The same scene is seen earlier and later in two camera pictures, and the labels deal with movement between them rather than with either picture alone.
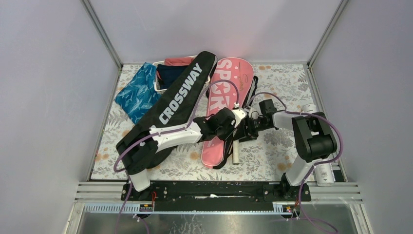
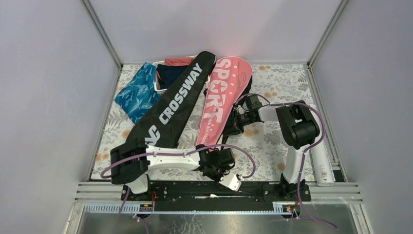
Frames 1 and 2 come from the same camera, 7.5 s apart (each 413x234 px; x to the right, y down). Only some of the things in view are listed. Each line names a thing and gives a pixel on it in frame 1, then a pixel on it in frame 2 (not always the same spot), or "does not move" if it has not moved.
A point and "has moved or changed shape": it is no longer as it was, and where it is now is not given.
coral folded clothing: (178, 61) does not move
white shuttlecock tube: (324, 172) does not move
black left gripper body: (222, 133) → (216, 173)
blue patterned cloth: (139, 95) does not move
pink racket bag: (219, 153) has moved or changed shape
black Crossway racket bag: (175, 105) does not move
